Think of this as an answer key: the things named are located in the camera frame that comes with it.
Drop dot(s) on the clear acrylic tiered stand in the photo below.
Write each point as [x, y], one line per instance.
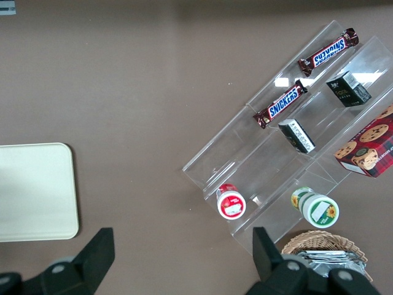
[264, 172]

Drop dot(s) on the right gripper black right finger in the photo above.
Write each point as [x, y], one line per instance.
[270, 270]

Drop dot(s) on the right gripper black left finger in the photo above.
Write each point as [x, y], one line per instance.
[89, 264]

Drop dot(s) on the stack of foil trays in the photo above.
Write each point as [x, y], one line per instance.
[322, 261]

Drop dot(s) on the light wicker basket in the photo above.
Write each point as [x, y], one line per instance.
[319, 241]

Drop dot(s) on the beige rectangular tray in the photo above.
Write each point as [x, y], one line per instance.
[37, 190]

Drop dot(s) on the red lid white jar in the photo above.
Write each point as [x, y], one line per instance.
[231, 204]

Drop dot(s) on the small black carton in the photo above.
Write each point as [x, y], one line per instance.
[296, 136]
[347, 90]

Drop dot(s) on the Snickers chocolate bar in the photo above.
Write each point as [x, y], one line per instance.
[328, 52]
[281, 104]

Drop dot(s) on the small grey block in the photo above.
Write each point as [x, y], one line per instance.
[6, 9]

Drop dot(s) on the green lid white jar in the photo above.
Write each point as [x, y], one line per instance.
[319, 210]

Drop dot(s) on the red plaid cookie box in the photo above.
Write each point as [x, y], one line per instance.
[368, 147]

